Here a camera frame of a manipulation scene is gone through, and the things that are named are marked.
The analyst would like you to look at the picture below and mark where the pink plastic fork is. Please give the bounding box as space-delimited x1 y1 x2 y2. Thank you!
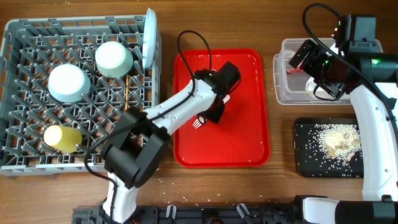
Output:
192 95 230 129

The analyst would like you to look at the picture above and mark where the white napkin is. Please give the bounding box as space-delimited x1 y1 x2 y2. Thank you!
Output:
305 77 317 92

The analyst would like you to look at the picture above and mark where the red strawberry wrapper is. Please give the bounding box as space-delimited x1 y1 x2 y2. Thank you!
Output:
286 62 303 75

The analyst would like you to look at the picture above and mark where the rice food waste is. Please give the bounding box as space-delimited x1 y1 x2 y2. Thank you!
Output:
315 124 361 162

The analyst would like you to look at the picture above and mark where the light blue plate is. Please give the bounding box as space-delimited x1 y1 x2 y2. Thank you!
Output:
142 8 157 69

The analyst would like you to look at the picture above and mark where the wooden chopstick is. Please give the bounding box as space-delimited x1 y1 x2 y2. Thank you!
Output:
124 74 130 110

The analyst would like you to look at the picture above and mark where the green bowl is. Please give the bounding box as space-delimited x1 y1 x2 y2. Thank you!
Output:
95 41 134 78

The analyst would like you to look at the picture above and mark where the yellow cup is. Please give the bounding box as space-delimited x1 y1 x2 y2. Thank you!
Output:
44 125 83 153

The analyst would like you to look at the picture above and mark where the light blue rice bowl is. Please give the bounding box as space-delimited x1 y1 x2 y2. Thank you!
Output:
48 64 91 103

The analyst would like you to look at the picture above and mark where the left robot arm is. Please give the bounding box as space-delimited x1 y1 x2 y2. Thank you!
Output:
101 62 241 223

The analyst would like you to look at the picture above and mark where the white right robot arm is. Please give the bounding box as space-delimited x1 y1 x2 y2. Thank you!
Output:
301 39 397 223

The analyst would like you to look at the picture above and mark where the grey dishwasher rack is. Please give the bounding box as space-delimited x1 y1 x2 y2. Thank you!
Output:
1 15 162 176

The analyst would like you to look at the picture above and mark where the red plastic tray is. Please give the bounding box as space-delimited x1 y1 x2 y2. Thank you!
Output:
174 49 271 169

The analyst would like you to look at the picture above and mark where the clear plastic bin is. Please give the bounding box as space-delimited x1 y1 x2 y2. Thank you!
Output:
273 37 384 106

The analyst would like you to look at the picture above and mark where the black tray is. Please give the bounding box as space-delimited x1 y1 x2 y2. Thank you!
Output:
294 118 364 178

